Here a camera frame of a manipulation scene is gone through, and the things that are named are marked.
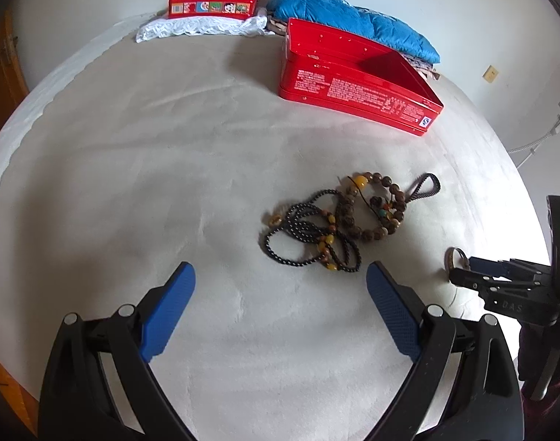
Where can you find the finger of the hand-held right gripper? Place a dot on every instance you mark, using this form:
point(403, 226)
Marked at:
point(484, 264)
point(468, 278)

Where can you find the blue quilted jacket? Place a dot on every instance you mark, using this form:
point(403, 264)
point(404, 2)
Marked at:
point(344, 18)

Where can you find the silver bangle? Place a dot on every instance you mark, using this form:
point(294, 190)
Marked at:
point(451, 257)

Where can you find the wooden door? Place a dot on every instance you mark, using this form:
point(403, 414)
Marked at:
point(4, 78)

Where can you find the beige wall socket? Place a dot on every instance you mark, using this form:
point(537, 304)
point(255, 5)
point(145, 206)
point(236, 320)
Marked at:
point(491, 74)

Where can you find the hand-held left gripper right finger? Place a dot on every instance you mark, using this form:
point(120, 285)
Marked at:
point(392, 314)

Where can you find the white lace cloth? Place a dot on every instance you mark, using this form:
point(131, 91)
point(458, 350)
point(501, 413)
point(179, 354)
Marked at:
point(192, 27)

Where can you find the red tin lid with pictures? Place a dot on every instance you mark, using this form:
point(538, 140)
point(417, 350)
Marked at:
point(206, 8)

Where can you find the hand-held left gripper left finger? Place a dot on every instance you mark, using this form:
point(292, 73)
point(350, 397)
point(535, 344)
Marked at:
point(167, 312)

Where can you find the red tin box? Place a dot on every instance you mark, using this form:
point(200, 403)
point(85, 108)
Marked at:
point(353, 87)

